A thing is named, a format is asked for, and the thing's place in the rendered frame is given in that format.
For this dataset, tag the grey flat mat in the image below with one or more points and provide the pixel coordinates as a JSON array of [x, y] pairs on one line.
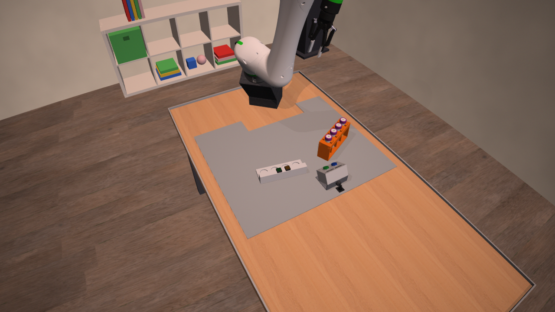
[[233, 154]]

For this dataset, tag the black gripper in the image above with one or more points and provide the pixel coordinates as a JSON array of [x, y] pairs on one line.
[[325, 22]]

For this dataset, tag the orange tube rack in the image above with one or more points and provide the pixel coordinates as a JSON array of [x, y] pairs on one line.
[[326, 150]]

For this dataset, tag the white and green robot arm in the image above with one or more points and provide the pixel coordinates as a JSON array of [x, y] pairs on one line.
[[275, 66]]

